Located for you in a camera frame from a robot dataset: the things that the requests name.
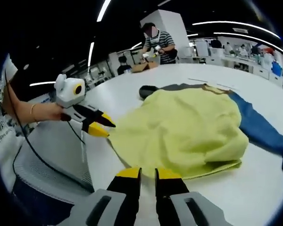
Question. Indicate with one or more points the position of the person's left hand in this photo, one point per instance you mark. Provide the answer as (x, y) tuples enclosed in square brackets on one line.
[(50, 113)]

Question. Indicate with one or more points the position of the person's dark trousers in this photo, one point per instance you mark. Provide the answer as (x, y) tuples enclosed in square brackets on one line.
[(37, 202)]

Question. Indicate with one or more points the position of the grey mesh office chair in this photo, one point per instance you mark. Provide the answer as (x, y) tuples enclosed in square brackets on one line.
[(61, 160)]

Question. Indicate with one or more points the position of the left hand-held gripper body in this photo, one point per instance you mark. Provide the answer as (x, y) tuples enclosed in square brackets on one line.
[(66, 94)]

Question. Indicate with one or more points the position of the blue plastic container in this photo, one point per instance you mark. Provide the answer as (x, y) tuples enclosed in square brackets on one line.
[(276, 68)]

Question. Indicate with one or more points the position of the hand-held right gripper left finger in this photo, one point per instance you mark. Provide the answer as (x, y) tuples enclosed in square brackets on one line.
[(113, 207)]

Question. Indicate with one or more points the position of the yellow blue grey garment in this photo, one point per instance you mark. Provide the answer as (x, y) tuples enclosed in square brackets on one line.
[(179, 122)]

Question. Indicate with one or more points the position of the white square pillar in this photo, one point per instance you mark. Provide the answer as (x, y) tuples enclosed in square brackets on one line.
[(177, 23)]

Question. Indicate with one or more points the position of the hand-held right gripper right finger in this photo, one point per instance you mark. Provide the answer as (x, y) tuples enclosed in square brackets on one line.
[(179, 207)]

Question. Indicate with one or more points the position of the long ceiling light strip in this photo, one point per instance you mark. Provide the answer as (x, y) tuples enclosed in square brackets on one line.
[(42, 83), (238, 34), (91, 54), (103, 10), (226, 22)]

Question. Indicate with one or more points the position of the white workbench row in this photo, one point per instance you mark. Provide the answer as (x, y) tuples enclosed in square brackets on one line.
[(261, 70)]

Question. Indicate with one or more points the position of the ceiling air vent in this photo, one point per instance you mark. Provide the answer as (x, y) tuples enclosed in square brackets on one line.
[(240, 29)]

